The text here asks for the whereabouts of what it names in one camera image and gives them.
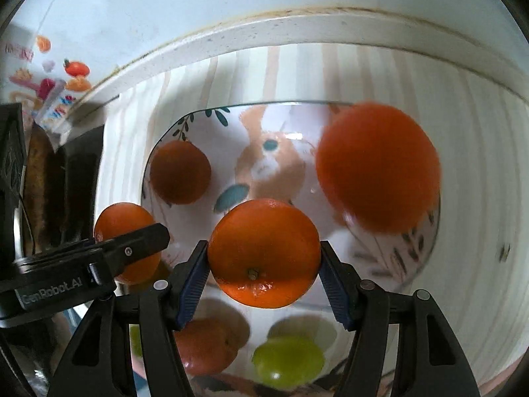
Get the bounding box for medium orange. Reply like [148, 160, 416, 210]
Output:
[207, 198, 322, 309]

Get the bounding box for large orange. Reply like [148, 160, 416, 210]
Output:
[315, 101, 442, 234]

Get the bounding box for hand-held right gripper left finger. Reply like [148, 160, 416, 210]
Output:
[47, 240, 210, 397]

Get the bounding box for large green apple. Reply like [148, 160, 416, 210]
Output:
[251, 336, 325, 390]

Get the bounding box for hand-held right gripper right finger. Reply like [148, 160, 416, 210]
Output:
[319, 240, 477, 397]

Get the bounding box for black induction stove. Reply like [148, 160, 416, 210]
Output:
[61, 125, 105, 249]

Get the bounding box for colourful wall sticker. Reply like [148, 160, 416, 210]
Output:
[0, 33, 94, 133]

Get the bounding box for reddish brown fruit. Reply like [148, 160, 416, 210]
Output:
[176, 318, 239, 377]

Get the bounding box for white painted plate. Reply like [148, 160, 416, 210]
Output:
[141, 101, 442, 397]

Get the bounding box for dark small orange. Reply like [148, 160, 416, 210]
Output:
[149, 140, 212, 205]

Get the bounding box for black textured object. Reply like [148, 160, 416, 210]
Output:
[0, 103, 26, 201]

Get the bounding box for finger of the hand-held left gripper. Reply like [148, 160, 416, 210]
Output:
[88, 222, 171, 287]

